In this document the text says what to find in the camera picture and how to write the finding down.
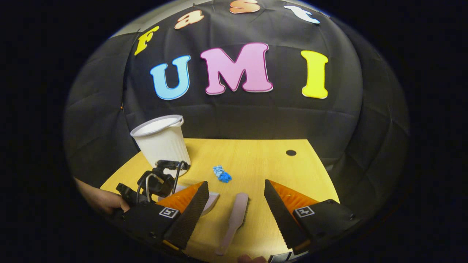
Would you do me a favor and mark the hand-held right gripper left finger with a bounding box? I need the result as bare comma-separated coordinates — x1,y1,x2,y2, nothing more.
115,181,210,251

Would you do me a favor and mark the white ribbed garbage bin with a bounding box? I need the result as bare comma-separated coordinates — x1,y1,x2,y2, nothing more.
131,115,191,176

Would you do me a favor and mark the small pink broom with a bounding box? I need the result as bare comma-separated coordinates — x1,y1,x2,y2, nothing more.
215,193,249,256

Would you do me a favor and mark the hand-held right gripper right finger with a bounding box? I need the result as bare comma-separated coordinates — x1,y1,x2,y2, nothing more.
264,179,356,256

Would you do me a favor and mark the yellow wooden desktop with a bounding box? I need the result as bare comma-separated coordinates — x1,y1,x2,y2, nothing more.
100,138,340,263

